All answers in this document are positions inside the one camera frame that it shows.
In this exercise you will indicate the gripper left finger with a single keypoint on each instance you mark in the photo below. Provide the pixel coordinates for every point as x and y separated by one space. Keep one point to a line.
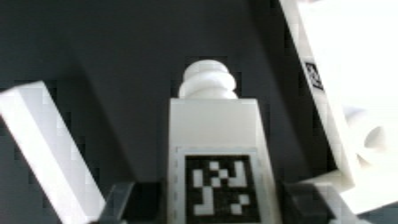
131 204

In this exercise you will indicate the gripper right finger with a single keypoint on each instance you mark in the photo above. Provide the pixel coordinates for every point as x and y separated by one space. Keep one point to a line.
312 205

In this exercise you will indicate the white table leg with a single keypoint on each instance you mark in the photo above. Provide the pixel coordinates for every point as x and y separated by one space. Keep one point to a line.
220 186

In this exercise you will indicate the white square tabletop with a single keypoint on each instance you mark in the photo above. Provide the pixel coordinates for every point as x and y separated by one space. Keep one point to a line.
344 37

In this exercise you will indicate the white U-shaped fence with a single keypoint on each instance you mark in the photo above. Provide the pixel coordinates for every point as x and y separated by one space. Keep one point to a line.
49 152

